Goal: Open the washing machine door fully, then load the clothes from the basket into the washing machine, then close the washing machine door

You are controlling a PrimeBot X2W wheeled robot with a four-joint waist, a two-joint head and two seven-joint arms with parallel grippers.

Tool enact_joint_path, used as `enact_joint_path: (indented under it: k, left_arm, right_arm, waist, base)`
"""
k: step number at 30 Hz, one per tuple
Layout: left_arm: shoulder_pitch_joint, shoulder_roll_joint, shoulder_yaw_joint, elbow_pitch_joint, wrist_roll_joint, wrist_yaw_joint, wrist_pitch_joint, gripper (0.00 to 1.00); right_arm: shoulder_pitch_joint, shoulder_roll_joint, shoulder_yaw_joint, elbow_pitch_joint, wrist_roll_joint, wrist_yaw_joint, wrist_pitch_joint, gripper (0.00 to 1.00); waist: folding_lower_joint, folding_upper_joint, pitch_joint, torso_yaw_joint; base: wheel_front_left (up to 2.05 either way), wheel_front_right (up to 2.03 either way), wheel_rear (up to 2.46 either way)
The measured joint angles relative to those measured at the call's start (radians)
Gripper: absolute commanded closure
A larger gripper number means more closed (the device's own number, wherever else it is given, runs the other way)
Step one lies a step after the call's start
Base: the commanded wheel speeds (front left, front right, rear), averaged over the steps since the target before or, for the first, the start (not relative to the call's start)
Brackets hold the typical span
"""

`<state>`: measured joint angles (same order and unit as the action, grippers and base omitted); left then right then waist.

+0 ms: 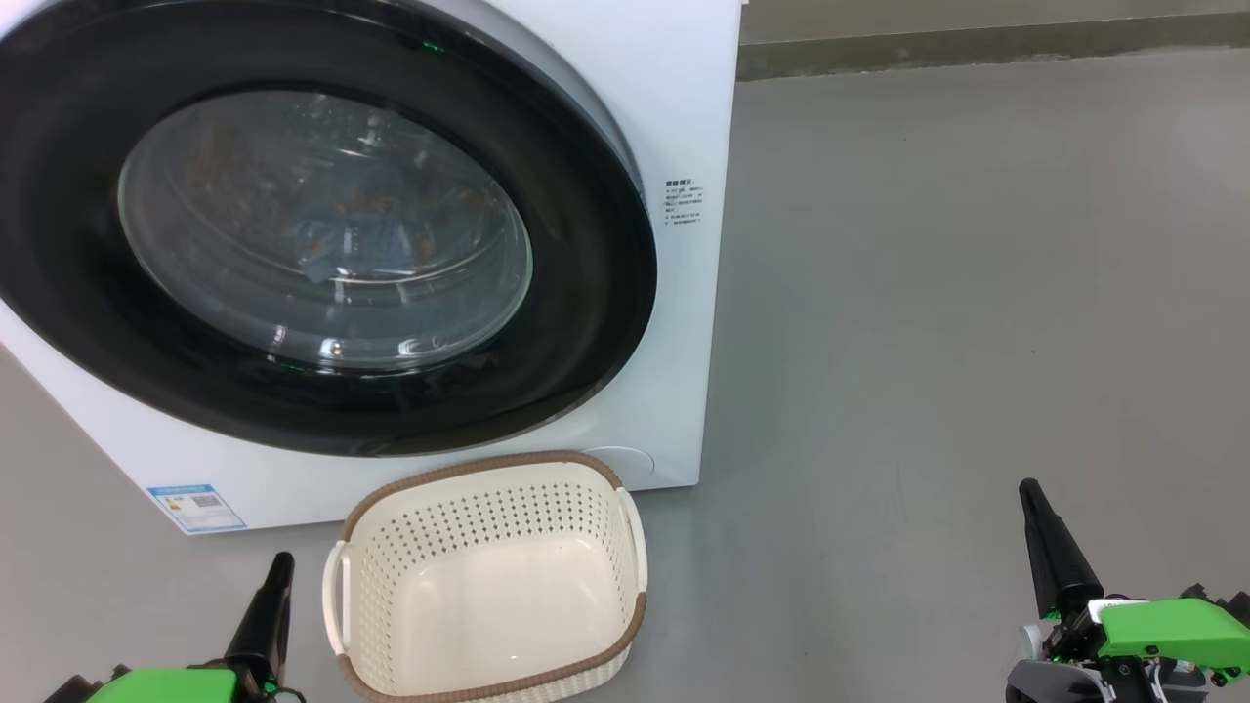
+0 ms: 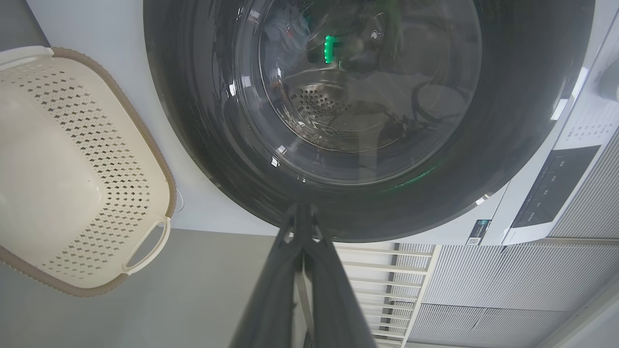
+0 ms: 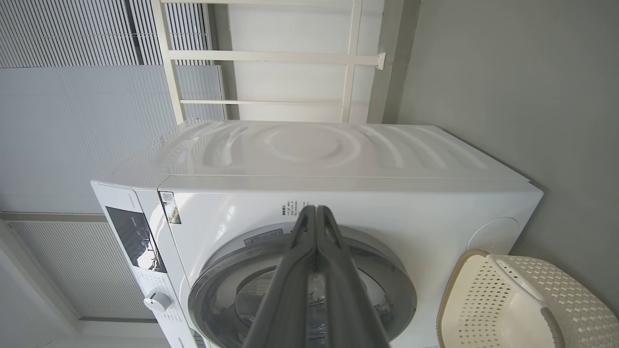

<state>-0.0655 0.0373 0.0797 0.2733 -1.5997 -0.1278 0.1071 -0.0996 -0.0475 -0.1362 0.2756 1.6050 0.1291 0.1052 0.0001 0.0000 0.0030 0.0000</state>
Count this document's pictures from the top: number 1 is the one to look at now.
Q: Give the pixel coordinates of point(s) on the cream perforated plastic laundry basket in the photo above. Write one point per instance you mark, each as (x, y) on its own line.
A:
(488, 605)

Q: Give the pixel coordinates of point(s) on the blue cartoon print garment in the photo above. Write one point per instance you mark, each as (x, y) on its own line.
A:
(361, 229)

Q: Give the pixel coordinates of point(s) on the round drain filter cover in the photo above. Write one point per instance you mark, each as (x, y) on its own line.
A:
(630, 461)

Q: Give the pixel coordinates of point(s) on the white front-load washing machine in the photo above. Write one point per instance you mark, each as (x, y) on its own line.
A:
(674, 371)

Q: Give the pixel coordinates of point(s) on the black text warning sticker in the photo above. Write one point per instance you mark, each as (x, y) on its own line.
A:
(682, 202)

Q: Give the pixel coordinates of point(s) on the black round glass washer door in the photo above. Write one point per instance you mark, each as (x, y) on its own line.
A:
(586, 293)

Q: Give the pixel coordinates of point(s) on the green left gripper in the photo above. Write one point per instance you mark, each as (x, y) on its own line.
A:
(156, 686)

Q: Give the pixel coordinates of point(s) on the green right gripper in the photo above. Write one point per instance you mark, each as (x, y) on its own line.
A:
(1162, 630)

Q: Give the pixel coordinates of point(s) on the blue energy label sticker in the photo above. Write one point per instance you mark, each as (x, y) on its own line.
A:
(197, 508)

